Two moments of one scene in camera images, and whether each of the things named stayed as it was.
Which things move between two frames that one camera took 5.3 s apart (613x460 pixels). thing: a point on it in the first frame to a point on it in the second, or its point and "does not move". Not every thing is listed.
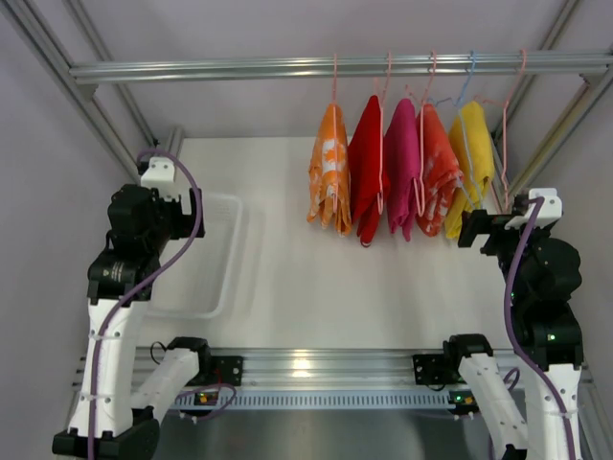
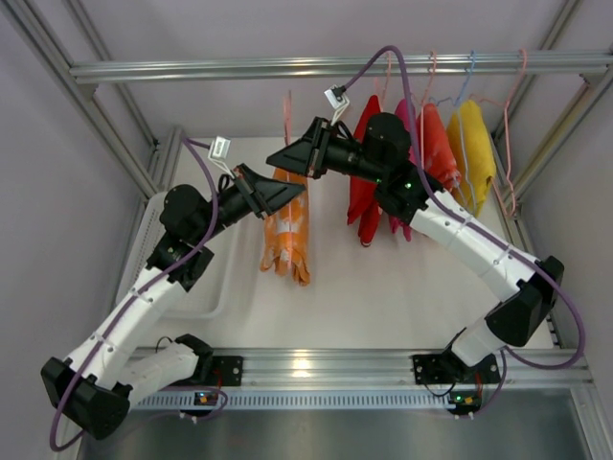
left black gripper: (192, 213) to (249, 192)
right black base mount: (437, 369) does not move
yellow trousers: (472, 162) does not move
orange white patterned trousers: (329, 172) to (286, 241)
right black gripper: (470, 230) to (319, 149)
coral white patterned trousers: (438, 172) does not move
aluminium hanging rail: (339, 68) does not move
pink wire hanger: (334, 129) to (288, 117)
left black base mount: (218, 370) does not move
